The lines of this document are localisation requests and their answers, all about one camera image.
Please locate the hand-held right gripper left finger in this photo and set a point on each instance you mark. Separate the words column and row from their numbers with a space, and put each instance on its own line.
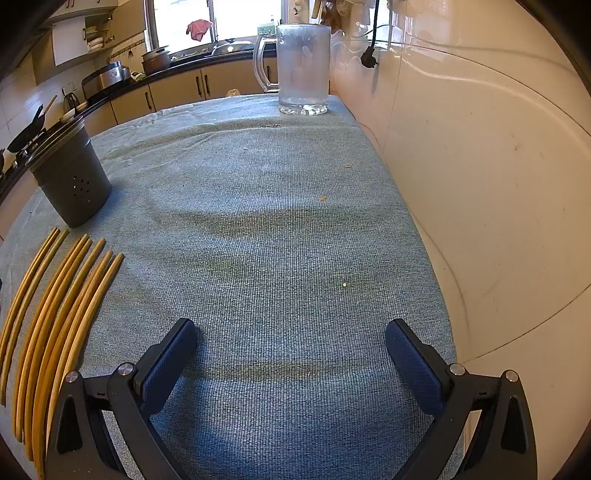
column 171, row 364

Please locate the black wok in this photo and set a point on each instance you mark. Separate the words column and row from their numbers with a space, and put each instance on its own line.
column 27, row 134

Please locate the blue-grey tablecloth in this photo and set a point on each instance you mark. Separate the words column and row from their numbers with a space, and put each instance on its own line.
column 277, row 230

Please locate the pink cloth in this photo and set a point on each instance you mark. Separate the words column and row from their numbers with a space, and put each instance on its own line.
column 199, row 28

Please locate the hanging plastic bags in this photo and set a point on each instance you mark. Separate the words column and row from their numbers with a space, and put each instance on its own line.
column 344, row 9

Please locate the wall dish shelf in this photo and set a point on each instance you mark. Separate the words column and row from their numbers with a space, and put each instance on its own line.
column 97, row 37

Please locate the metal sink faucet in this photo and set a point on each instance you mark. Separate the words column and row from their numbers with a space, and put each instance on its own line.
column 214, row 32

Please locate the black kitchen countertop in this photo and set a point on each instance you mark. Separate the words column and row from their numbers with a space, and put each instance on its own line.
column 184, row 62

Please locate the silver rice cooker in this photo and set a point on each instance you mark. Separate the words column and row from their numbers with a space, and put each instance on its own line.
column 106, row 76

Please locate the white upper kitchen cabinets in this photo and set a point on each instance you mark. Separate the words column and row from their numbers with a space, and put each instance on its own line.
column 78, row 7

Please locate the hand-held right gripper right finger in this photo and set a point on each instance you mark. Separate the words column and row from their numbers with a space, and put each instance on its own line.
column 415, row 364

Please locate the row of wooden chopsticks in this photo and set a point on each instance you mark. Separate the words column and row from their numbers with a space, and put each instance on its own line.
column 46, row 350

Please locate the beige lower kitchen cabinets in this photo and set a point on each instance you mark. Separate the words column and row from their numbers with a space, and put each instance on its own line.
column 175, row 90

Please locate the kitchen window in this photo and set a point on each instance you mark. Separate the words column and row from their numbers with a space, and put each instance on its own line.
column 240, row 18

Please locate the clear glass pitcher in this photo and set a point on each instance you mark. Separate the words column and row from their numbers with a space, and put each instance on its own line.
column 302, row 69

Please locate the dark grey perforated utensil holder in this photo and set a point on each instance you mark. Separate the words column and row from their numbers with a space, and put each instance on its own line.
column 69, row 184

